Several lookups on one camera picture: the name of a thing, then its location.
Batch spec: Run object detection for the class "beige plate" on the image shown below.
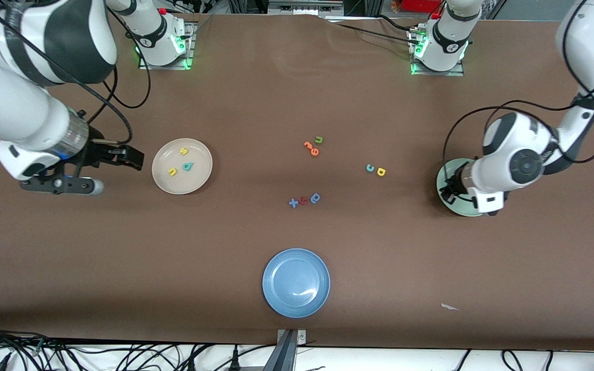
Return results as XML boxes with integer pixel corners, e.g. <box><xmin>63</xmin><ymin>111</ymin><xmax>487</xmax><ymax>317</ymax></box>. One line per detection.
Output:
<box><xmin>152</xmin><ymin>138</ymin><xmax>213</xmax><ymax>195</ymax></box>

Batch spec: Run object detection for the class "green plate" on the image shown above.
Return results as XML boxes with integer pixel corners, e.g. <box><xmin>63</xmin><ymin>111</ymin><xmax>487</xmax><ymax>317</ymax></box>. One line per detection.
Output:
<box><xmin>436</xmin><ymin>158</ymin><xmax>484</xmax><ymax>217</ymax></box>

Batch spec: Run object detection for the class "aluminium frame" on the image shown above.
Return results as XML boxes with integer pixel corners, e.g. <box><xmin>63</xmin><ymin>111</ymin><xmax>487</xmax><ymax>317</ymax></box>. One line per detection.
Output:
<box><xmin>268</xmin><ymin>0</ymin><xmax>345</xmax><ymax>17</ymax></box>

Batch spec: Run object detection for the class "black base cable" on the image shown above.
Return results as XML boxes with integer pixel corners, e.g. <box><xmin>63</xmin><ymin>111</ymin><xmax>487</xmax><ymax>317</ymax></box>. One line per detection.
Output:
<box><xmin>328</xmin><ymin>14</ymin><xmax>426</xmax><ymax>46</ymax></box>

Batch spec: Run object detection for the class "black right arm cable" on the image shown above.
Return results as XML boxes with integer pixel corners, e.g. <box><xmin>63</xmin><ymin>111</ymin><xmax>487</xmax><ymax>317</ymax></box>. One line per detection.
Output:
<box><xmin>0</xmin><ymin>0</ymin><xmax>152</xmax><ymax>147</ymax></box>

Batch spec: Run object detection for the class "grey metal stand bracket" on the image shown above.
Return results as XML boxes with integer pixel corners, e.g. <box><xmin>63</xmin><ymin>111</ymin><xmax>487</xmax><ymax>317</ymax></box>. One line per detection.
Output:
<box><xmin>263</xmin><ymin>329</ymin><xmax>308</xmax><ymax>371</ymax></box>

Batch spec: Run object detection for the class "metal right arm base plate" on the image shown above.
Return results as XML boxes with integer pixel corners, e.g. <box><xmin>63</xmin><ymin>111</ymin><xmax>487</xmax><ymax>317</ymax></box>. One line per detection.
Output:
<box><xmin>138</xmin><ymin>22</ymin><xmax>195</xmax><ymax>71</ymax></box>

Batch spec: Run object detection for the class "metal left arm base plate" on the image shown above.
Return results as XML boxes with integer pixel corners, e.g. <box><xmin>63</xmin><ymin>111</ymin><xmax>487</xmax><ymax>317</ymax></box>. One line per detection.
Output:
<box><xmin>409</xmin><ymin>26</ymin><xmax>466</xmax><ymax>77</ymax></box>

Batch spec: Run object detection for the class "red box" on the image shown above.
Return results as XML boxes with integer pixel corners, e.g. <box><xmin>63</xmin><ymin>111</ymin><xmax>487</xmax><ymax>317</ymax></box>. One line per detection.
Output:
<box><xmin>400</xmin><ymin>0</ymin><xmax>444</xmax><ymax>13</ymax></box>

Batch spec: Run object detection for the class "blue plate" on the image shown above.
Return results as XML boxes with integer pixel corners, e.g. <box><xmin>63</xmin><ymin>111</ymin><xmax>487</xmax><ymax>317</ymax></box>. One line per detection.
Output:
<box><xmin>262</xmin><ymin>248</ymin><xmax>331</xmax><ymax>318</ymax></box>

